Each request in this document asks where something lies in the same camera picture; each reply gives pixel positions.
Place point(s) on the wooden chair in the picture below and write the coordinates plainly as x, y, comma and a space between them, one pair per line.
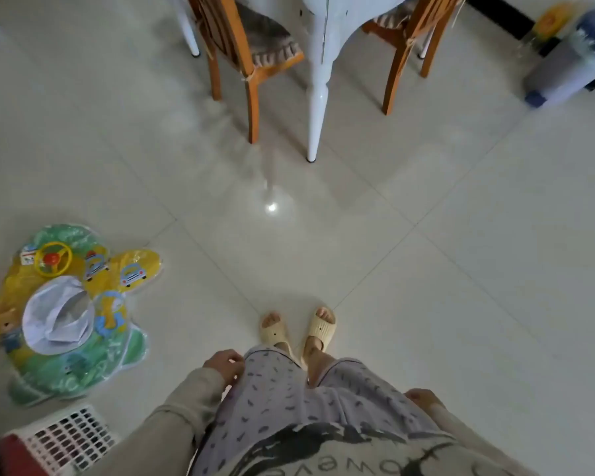
411, 44
228, 34

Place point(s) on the person's left hand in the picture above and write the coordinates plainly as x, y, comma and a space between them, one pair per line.
221, 365

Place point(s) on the person's left fingers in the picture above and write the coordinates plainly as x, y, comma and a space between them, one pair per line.
237, 364

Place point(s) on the white plastic lattice basket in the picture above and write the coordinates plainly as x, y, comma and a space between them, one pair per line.
72, 436

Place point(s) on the person's right forearm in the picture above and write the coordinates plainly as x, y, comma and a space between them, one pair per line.
476, 443

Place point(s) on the person's right leg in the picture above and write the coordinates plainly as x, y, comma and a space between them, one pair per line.
319, 364

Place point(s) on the white shirt with black print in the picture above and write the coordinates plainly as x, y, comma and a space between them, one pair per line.
357, 453

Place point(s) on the person's left forearm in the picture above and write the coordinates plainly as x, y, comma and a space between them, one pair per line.
171, 425

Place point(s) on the cream slipper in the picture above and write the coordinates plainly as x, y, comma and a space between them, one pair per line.
320, 333
273, 333

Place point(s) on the grey bin with blue lid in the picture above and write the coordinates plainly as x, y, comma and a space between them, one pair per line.
567, 61

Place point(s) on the purple patterned pyjama shorts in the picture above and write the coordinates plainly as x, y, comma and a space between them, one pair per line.
282, 396

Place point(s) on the brown ruffled seat cushion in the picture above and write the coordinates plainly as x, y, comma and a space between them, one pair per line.
267, 37
396, 17

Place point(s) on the white table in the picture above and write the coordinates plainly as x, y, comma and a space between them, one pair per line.
322, 54

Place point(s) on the yellow sunflower toy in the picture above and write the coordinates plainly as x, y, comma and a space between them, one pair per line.
553, 20

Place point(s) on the person's right hand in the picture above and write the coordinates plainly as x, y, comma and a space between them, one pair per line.
423, 398

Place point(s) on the person's right fingers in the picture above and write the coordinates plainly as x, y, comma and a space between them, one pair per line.
411, 394

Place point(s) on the cream right slipper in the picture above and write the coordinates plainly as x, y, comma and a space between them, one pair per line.
320, 333

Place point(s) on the cream left slipper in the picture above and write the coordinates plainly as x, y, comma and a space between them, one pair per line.
273, 333

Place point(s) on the deflated yellow green baby float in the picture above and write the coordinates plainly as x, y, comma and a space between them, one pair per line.
104, 292

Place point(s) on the red cloth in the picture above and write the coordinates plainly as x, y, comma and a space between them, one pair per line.
10, 458

